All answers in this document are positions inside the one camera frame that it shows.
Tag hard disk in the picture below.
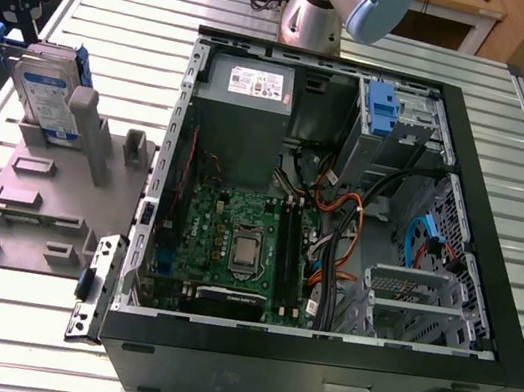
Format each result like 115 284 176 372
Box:
0 21 102 151

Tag blue data wire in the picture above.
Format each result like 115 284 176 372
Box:
399 209 453 276

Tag red yellow power wire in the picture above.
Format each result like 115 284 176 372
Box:
421 232 472 278

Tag metal disk bay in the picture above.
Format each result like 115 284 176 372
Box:
351 258 500 359

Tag grey parts rack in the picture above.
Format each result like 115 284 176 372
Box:
0 72 169 292

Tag green RAM stick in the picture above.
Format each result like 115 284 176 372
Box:
2 208 60 228

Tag grey power supply unit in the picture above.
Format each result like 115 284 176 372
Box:
176 47 301 199

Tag metal expansion slot latch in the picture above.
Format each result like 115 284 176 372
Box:
62 226 130 350

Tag small black plug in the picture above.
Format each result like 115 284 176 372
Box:
72 266 99 303

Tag green motherboard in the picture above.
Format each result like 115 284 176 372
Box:
134 173 341 338

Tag silver CPU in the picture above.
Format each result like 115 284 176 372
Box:
231 235 262 271

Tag CPU socket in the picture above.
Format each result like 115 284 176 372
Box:
223 221 272 286

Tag black RAM slot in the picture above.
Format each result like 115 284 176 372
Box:
275 196 319 319
263 194 307 317

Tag black graphics card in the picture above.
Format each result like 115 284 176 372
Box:
178 278 272 329

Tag blue drive latch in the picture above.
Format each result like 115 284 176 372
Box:
359 79 406 140

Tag silver optical drive cage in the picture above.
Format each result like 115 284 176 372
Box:
333 72 467 205

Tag black PC case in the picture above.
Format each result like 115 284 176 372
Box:
89 16 524 392

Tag orange wire bundle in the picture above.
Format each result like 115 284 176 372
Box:
297 184 376 298

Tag black cable bundle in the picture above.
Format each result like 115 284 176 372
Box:
308 149 454 348

